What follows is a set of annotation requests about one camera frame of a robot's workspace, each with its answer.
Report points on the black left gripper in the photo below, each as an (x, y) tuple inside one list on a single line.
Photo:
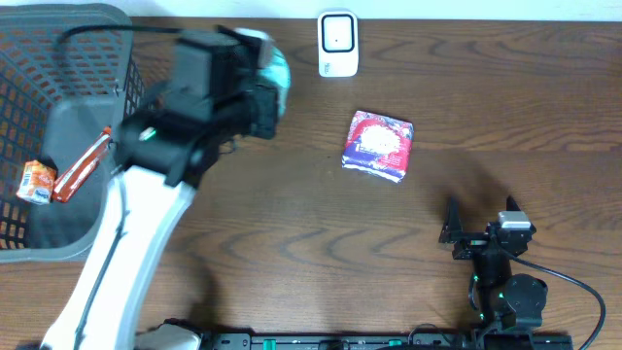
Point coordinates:
[(265, 113)]

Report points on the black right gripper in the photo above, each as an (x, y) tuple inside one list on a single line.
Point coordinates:
[(476, 242)]

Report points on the teal green packet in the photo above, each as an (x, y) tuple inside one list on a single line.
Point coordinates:
[(277, 71)]

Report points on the floral red purple packet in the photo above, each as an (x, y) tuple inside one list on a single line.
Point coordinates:
[(378, 145)]

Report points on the orange snack bar wrapper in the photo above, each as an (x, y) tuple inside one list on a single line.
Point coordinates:
[(67, 184)]

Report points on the small orange juice carton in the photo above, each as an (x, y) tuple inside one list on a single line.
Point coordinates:
[(36, 184)]

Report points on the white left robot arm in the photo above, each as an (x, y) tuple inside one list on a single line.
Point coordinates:
[(160, 160)]

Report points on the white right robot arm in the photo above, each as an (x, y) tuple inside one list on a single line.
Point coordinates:
[(509, 304)]

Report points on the white barcode scanner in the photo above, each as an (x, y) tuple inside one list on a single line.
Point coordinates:
[(338, 44)]

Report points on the grey plastic lattice basket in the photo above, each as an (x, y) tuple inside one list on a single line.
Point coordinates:
[(66, 73)]

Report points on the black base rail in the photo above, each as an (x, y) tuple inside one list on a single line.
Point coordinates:
[(419, 340)]

